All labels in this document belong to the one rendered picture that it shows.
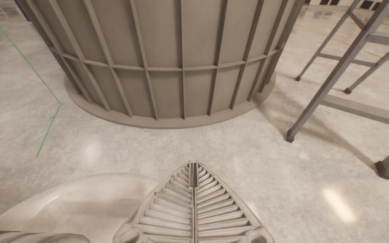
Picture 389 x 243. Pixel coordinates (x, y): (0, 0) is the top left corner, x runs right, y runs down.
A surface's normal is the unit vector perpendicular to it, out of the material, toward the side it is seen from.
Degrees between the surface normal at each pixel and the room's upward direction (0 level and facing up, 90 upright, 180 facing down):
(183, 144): 0
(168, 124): 0
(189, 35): 90
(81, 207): 69
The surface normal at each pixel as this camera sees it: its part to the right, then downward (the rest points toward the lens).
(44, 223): 0.95, -0.07
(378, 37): -0.48, 0.62
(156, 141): 0.03, -0.69
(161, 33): 0.07, 0.72
